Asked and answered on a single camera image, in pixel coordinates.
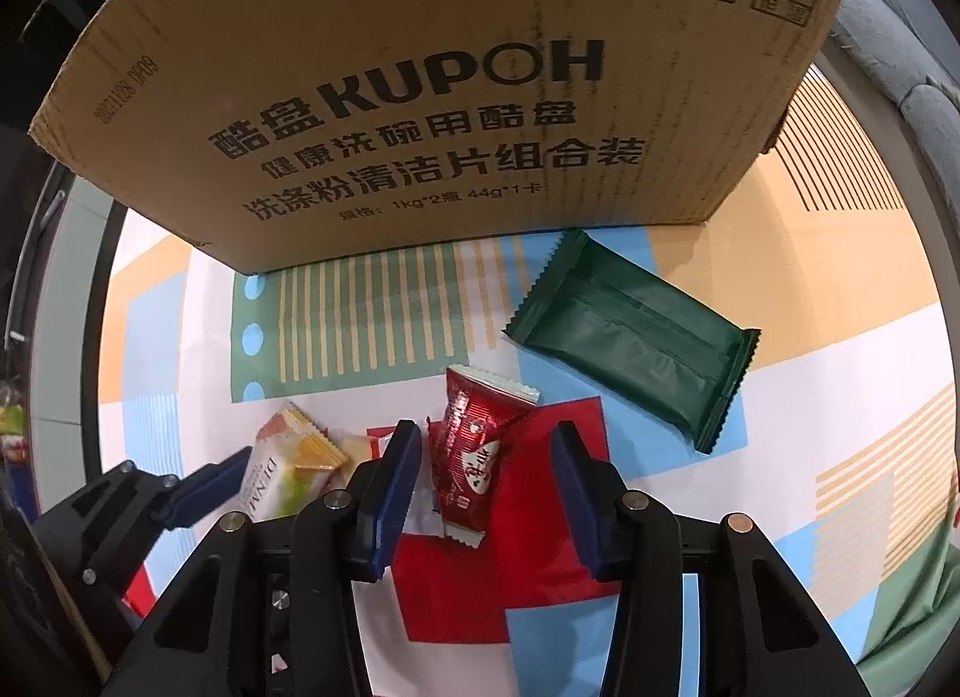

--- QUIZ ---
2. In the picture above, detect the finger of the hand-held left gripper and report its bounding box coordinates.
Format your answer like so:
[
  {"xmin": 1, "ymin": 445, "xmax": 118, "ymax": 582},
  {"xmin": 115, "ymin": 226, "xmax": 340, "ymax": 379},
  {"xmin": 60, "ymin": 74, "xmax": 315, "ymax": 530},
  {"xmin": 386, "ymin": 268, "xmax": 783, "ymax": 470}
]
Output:
[{"xmin": 34, "ymin": 446, "xmax": 254, "ymax": 597}]

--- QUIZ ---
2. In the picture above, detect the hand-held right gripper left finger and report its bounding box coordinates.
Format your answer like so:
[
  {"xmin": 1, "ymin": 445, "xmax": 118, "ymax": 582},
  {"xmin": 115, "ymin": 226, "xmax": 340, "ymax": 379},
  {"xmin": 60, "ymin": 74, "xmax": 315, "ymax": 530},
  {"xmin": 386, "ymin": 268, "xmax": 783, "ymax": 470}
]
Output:
[{"xmin": 97, "ymin": 419, "xmax": 423, "ymax": 697}]

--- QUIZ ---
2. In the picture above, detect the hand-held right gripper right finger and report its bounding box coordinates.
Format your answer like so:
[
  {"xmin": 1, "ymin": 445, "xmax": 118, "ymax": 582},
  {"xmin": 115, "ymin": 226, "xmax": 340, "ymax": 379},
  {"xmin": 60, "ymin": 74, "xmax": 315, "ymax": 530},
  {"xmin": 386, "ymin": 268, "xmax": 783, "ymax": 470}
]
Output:
[{"xmin": 550, "ymin": 421, "xmax": 871, "ymax": 697}]

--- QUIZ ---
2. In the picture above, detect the yellow white biscuit packet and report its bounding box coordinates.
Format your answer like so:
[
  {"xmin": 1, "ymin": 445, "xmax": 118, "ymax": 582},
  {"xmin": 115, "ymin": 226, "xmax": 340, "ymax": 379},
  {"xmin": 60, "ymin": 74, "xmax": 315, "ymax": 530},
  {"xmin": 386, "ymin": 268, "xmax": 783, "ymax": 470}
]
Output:
[{"xmin": 238, "ymin": 401, "xmax": 350, "ymax": 524}]

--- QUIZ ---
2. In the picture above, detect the red snack packet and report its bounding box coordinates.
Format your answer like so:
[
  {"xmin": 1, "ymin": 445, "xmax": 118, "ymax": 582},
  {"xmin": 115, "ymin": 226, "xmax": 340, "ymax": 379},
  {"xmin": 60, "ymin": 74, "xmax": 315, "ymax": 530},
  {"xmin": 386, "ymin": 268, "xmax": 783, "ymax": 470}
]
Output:
[{"xmin": 426, "ymin": 365, "xmax": 541, "ymax": 548}]

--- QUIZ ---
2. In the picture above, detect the brown cardboard box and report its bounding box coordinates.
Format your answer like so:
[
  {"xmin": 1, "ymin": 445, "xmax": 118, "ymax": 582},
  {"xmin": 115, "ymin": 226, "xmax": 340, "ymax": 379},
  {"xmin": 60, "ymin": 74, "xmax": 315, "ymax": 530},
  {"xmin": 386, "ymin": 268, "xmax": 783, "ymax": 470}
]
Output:
[{"xmin": 28, "ymin": 0, "xmax": 863, "ymax": 277}]

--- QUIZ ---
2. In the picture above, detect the dark green snack packet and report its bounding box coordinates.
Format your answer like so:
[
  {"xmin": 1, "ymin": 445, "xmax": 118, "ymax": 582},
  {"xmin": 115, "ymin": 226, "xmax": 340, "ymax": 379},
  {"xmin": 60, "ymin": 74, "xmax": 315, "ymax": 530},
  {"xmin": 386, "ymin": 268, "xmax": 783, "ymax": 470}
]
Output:
[{"xmin": 501, "ymin": 228, "xmax": 762, "ymax": 454}]

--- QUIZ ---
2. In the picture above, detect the green printed box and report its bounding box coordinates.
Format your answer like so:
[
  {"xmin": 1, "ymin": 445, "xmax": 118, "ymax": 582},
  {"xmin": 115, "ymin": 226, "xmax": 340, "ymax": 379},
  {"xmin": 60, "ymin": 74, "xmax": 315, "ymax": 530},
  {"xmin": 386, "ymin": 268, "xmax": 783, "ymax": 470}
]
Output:
[{"xmin": 0, "ymin": 378, "xmax": 31, "ymax": 465}]

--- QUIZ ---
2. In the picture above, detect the grey television cabinet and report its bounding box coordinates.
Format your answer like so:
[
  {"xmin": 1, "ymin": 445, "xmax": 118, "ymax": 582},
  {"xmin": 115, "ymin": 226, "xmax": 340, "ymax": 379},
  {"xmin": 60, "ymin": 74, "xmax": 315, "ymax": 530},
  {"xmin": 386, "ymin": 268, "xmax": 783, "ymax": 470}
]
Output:
[{"xmin": 0, "ymin": 164, "xmax": 128, "ymax": 488}]

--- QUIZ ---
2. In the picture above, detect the grey curved sofa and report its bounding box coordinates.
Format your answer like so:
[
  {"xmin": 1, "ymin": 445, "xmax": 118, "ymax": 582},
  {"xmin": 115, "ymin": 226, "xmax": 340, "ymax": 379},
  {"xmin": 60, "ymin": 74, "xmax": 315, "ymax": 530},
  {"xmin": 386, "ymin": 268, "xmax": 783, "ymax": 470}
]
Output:
[{"xmin": 829, "ymin": 0, "xmax": 960, "ymax": 233}]

